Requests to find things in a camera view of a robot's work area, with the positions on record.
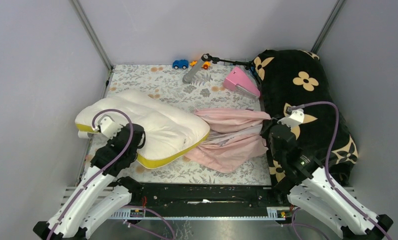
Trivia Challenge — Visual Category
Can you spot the white pillow with yellow edge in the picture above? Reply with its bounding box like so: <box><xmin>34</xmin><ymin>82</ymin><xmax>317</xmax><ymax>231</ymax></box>
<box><xmin>75</xmin><ymin>89</ymin><xmax>210</xmax><ymax>169</ymax></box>

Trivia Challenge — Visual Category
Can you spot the pink pillow with princess print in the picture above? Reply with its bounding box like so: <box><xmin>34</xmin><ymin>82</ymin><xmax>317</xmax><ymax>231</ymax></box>
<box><xmin>185</xmin><ymin>108</ymin><xmax>271</xmax><ymax>174</ymax></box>

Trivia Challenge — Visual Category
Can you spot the black blanket with yellow flowers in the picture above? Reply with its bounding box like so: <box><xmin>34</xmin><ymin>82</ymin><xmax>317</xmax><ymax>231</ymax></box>
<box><xmin>252</xmin><ymin>49</ymin><xmax>359</xmax><ymax>186</ymax></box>

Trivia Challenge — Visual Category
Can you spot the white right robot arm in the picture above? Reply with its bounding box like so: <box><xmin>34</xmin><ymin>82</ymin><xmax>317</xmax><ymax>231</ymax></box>
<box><xmin>268</xmin><ymin>124</ymin><xmax>394</xmax><ymax>240</ymax></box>

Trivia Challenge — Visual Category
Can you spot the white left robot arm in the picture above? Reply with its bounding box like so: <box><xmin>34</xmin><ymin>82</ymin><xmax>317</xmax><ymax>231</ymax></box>
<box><xmin>33</xmin><ymin>124</ymin><xmax>146</xmax><ymax>240</ymax></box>

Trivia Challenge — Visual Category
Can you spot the floral patterned bed sheet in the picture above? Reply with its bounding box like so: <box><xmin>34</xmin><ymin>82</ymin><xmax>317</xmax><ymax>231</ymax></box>
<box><xmin>106</xmin><ymin>65</ymin><xmax>271</xmax><ymax>186</ymax></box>

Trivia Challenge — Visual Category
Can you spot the pink metronome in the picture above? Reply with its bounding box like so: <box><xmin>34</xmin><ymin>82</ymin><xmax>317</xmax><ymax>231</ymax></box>
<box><xmin>222</xmin><ymin>66</ymin><xmax>261</xmax><ymax>100</ymax></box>

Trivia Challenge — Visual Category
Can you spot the orange toy car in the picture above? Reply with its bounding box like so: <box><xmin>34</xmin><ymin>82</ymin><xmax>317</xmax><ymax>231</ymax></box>
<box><xmin>189</xmin><ymin>60</ymin><xmax>212</xmax><ymax>70</ymax></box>

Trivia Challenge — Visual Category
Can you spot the blue toy car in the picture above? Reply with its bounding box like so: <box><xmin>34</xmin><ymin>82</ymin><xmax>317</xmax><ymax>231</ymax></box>
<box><xmin>172</xmin><ymin>59</ymin><xmax>189</xmax><ymax>70</ymax></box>

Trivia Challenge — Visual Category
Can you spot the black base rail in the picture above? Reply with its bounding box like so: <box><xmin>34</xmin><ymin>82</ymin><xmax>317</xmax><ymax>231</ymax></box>
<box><xmin>78</xmin><ymin>178</ymin><xmax>308</xmax><ymax>219</ymax></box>

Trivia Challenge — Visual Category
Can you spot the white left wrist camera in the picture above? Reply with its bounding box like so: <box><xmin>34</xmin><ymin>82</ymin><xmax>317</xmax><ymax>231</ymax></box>
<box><xmin>94</xmin><ymin>114</ymin><xmax>123</xmax><ymax>139</ymax></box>

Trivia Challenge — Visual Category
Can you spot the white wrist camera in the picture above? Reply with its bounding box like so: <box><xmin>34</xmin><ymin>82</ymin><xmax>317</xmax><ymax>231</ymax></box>
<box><xmin>277</xmin><ymin>108</ymin><xmax>305</xmax><ymax>129</ymax></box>
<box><xmin>94</xmin><ymin>114</ymin><xmax>123</xmax><ymax>139</ymax></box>

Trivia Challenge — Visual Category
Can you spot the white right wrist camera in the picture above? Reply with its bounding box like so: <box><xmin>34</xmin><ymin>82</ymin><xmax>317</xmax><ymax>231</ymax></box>
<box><xmin>277</xmin><ymin>108</ymin><xmax>305</xmax><ymax>129</ymax></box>

